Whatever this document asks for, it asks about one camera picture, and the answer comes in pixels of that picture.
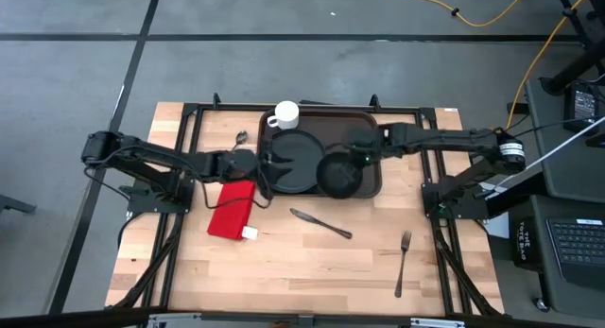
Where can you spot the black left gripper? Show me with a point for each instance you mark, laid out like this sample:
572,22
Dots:
238,166

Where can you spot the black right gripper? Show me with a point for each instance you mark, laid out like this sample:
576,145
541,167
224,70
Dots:
366,139

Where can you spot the black bowl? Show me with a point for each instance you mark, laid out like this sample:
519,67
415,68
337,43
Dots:
338,177

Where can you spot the black round plate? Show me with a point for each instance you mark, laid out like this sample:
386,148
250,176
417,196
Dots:
302,143

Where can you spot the red cloth napkin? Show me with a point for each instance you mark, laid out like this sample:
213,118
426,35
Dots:
231,210

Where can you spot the white mug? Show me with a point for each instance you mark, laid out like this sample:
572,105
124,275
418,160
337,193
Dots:
287,113

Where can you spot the white napkin tag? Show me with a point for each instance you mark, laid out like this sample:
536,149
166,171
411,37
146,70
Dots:
249,233

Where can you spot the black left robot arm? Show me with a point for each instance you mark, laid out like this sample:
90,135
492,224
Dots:
142,155

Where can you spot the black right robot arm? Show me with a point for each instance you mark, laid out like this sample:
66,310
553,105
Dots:
449,139

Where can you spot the brown plastic tray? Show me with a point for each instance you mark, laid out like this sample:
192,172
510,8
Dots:
321,122

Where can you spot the metal spoon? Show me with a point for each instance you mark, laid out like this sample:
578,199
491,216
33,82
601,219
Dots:
242,137

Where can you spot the dark metal fork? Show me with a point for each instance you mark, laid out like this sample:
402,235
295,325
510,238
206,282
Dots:
402,266

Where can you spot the black tote bag box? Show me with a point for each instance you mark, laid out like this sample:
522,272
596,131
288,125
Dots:
527,243

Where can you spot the dark grey side table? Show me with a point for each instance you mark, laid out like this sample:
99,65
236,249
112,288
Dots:
548,129

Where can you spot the black stand legs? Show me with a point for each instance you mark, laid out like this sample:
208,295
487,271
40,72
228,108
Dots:
576,63

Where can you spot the black keyboard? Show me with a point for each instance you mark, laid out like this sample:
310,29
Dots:
576,252

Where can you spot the black rig crossbar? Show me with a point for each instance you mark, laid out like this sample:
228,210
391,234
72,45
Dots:
71,318

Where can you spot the black stand foot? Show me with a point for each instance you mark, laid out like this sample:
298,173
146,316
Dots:
14,205

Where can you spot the black metal table frame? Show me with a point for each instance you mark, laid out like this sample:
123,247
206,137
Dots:
444,271

